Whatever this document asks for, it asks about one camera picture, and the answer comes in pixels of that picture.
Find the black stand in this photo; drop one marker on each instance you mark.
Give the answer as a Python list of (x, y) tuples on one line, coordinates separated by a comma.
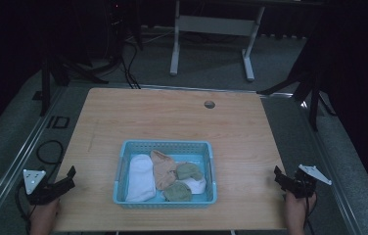
[(61, 68), (306, 81)]

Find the person's right hand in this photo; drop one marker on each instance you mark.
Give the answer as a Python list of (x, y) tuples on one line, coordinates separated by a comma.
[(298, 212)]

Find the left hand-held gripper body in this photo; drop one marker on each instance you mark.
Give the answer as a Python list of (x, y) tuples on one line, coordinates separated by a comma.
[(40, 191)]

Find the small white sock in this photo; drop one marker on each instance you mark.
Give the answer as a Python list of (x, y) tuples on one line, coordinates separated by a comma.
[(196, 185)]

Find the green sock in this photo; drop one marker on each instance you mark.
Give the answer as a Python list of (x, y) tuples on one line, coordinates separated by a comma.
[(189, 171), (178, 191)]

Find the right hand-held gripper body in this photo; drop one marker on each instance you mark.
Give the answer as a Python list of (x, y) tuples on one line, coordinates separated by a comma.
[(302, 182)]

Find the white desk frame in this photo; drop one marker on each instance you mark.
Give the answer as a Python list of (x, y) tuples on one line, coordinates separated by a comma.
[(216, 36)]

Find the light blue plastic basket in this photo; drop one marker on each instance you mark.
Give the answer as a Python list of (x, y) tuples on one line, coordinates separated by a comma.
[(165, 173)]

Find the person's left hand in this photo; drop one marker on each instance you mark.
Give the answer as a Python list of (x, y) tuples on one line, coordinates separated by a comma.
[(45, 217)]

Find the beige sock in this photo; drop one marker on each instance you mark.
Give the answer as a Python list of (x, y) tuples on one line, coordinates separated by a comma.
[(164, 171)]

